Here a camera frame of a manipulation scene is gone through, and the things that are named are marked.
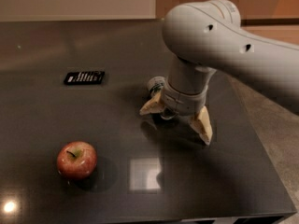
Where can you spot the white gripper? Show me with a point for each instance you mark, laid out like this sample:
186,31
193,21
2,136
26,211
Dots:
183,103

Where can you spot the silver green 7up can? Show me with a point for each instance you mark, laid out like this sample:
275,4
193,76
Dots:
155,84

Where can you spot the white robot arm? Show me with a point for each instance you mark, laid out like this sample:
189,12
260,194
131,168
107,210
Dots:
206,37

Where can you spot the black remote control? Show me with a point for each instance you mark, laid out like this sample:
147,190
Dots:
84,78

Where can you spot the red apple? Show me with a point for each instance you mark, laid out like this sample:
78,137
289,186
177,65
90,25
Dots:
76,160

